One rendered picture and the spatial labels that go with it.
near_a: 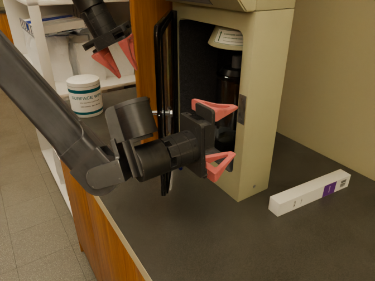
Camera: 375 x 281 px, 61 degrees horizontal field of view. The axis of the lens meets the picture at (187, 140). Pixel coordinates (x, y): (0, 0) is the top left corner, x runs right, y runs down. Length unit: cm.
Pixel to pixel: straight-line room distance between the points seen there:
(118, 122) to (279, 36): 41
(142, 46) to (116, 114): 48
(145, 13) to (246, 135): 44
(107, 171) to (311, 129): 84
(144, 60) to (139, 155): 53
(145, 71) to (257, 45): 40
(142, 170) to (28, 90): 21
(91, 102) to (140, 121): 88
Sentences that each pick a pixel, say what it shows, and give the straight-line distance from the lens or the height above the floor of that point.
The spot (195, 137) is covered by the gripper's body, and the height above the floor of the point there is 124.
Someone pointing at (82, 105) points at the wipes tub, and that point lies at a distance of 136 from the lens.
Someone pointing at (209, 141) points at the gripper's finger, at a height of 123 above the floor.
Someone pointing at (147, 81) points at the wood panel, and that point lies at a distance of 99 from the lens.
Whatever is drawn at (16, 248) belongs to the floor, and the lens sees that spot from 226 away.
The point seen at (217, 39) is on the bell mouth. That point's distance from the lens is 80.
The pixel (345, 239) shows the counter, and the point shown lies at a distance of 84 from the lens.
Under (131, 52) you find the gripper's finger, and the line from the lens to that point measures 75.
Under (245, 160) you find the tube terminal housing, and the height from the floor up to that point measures 107.
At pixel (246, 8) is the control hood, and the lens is 66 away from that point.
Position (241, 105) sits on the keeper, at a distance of 73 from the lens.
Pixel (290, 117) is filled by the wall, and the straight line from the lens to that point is 123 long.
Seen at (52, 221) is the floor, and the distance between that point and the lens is 236.
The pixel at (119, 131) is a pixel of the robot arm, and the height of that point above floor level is 126.
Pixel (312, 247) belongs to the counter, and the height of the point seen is 94.
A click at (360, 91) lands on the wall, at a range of 106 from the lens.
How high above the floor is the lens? 148
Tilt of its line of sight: 28 degrees down
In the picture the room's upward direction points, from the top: straight up
